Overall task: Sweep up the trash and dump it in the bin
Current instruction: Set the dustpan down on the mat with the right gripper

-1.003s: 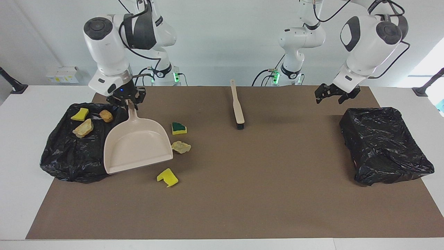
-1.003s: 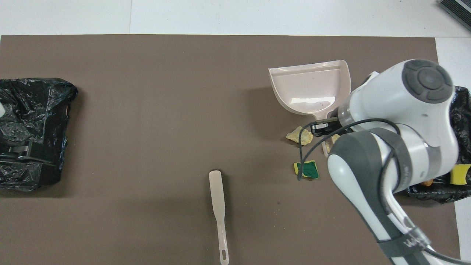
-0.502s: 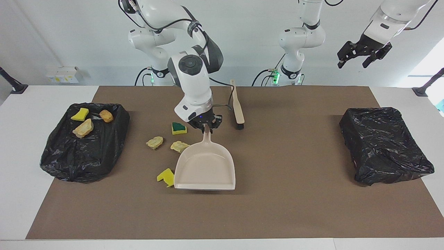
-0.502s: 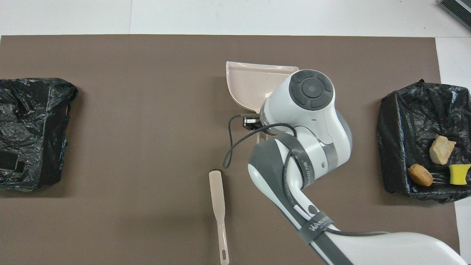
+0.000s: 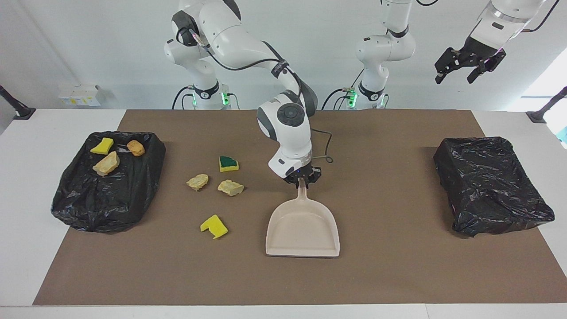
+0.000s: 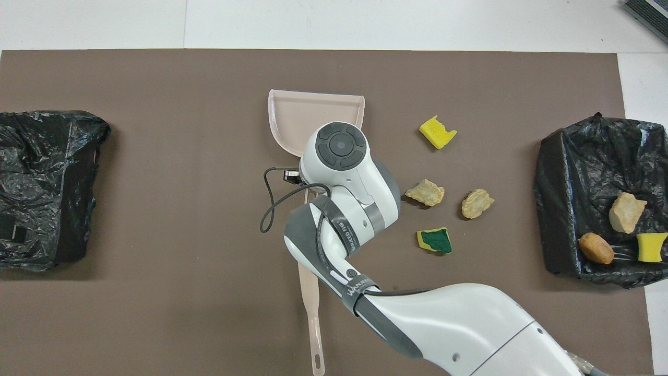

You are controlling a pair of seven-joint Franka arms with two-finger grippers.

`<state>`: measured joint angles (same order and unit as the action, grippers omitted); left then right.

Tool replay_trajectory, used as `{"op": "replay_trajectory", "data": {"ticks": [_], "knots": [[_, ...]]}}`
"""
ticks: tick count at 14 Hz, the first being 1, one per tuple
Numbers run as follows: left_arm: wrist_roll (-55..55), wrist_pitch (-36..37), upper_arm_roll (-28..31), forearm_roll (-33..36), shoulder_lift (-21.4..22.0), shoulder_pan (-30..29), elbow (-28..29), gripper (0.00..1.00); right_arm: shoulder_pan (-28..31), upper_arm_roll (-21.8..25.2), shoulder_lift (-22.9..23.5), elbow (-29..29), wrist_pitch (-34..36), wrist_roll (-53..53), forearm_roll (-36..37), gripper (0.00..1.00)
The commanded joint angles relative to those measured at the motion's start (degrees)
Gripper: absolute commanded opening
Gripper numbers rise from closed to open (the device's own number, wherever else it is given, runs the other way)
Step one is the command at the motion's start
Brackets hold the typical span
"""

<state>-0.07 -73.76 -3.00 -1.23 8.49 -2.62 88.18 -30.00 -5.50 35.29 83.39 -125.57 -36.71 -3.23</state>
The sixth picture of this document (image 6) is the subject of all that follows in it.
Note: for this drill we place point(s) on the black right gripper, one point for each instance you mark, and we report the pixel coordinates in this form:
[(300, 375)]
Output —
[(292, 175)]

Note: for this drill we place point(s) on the beige plastic dustpan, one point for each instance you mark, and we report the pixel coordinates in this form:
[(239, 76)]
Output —
[(308, 112)]

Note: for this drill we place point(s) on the beige brush with black bristles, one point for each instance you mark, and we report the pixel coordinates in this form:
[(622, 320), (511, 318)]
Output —
[(313, 313)]

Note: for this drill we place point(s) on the brown oval sponge piece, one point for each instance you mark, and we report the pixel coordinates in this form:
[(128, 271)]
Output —
[(596, 248)]

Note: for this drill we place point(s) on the beige sponge chunk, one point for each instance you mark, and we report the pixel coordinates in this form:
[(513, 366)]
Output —
[(426, 192), (476, 203), (627, 212)]

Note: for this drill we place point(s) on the yellow sponge wedge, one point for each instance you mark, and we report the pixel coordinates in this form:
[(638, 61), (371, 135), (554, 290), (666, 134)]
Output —
[(651, 247)]

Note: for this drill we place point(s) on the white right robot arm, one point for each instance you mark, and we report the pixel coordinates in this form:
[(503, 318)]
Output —
[(469, 324)]

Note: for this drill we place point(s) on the bin with black bag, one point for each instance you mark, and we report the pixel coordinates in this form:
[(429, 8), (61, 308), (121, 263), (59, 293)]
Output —
[(563, 209), (42, 183)]

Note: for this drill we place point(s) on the notched yellow sponge piece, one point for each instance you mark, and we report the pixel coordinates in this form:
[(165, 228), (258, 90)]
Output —
[(436, 131)]

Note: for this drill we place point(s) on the yellow and green sponge piece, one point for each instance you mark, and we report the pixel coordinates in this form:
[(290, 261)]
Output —
[(436, 241)]

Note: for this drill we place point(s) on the brown table mat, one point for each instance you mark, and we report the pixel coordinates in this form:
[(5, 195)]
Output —
[(156, 313)]

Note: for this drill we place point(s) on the grey ribbed device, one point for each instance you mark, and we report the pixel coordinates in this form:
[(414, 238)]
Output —
[(649, 11)]

